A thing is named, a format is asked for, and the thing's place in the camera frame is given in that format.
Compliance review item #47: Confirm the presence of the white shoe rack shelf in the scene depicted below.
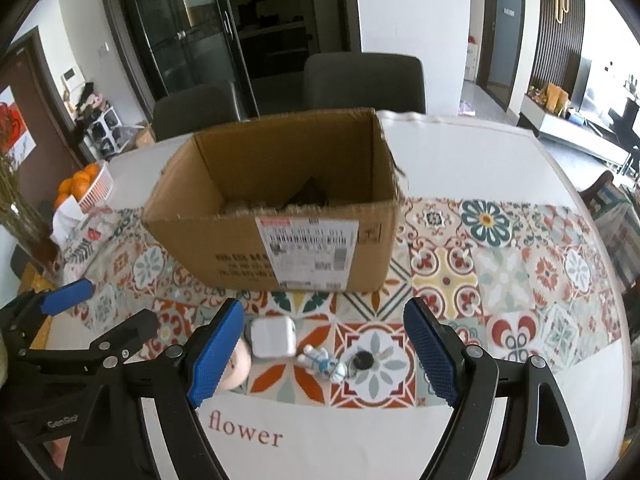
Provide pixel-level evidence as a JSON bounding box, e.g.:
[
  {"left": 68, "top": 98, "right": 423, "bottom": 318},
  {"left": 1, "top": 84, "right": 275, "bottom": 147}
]
[{"left": 84, "top": 105, "right": 144, "bottom": 160}]

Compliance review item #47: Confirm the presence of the dark chair right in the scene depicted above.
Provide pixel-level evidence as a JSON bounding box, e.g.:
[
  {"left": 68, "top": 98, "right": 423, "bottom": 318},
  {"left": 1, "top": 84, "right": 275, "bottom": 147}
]
[{"left": 304, "top": 52, "right": 426, "bottom": 114}]

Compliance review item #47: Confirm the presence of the white cube charger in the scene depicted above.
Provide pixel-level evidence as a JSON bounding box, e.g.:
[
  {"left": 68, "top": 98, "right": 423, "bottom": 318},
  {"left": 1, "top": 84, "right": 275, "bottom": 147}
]
[{"left": 250, "top": 316, "right": 297, "bottom": 360}]

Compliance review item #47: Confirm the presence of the dark chair left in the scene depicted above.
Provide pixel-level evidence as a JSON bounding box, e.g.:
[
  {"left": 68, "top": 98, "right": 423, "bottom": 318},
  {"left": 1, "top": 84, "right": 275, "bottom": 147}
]
[{"left": 152, "top": 81, "right": 245, "bottom": 141}]

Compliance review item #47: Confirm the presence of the white low tv console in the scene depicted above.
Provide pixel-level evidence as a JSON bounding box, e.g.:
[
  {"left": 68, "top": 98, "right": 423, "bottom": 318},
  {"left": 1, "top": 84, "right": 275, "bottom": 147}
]
[{"left": 516, "top": 91, "right": 640, "bottom": 172}]

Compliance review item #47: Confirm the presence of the dark chair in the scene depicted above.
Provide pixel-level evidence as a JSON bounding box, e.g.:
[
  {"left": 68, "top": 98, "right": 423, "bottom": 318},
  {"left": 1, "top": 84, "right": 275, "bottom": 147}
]
[
  {"left": 304, "top": 52, "right": 426, "bottom": 114},
  {"left": 152, "top": 81, "right": 245, "bottom": 141}
]

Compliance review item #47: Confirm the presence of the white tissue pack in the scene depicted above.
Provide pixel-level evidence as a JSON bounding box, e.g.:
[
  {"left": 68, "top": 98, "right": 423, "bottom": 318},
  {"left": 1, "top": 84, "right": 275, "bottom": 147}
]
[{"left": 50, "top": 196, "right": 87, "bottom": 247}]

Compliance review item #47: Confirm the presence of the black glass cabinet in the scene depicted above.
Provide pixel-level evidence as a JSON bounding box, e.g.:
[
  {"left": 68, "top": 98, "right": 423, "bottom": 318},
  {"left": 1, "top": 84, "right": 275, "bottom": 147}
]
[{"left": 103, "top": 0, "right": 361, "bottom": 117}]

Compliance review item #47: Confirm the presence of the beige deer alarm clock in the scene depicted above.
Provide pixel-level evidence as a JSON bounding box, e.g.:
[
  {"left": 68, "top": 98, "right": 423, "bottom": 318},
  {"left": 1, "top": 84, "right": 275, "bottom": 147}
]
[{"left": 218, "top": 338, "right": 252, "bottom": 391}]

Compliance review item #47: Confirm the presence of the patterned tile table runner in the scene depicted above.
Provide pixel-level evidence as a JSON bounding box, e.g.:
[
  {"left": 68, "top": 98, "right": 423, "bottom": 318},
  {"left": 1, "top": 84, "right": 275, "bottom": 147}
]
[{"left": 55, "top": 198, "right": 620, "bottom": 408}]

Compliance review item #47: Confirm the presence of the brown cardboard box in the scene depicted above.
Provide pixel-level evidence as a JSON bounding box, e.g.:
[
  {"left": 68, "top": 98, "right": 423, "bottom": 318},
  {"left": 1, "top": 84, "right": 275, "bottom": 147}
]
[{"left": 142, "top": 108, "right": 402, "bottom": 292}]

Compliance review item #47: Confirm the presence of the small astronaut figurine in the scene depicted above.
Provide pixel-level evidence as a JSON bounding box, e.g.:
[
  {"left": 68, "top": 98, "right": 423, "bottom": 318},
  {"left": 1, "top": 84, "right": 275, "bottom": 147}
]
[{"left": 297, "top": 344, "right": 347, "bottom": 385}]

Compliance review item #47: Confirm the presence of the vase with dried flowers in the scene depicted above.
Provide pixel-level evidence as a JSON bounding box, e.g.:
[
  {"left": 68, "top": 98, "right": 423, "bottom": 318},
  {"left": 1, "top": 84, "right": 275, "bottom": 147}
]
[{"left": 1, "top": 155, "right": 58, "bottom": 266}]

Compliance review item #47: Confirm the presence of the white basket of oranges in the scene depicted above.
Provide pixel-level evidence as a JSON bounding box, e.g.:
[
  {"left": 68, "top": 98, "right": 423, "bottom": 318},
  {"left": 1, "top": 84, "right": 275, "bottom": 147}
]
[{"left": 53, "top": 160, "right": 114, "bottom": 212}]

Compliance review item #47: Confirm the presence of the brown entrance door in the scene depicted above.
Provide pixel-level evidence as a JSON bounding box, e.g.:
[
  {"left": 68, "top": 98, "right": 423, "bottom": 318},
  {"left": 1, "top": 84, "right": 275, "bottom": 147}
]
[{"left": 1, "top": 28, "right": 87, "bottom": 205}]

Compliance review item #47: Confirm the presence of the small black round knob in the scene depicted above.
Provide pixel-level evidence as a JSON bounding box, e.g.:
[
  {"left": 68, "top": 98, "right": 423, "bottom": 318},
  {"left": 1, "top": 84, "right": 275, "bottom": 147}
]
[{"left": 350, "top": 350, "right": 375, "bottom": 370}]

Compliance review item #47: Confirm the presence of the black power cable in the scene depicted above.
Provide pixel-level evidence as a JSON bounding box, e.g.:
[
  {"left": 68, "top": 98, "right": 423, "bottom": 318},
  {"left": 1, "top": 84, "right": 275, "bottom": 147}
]
[{"left": 282, "top": 176, "right": 331, "bottom": 208}]

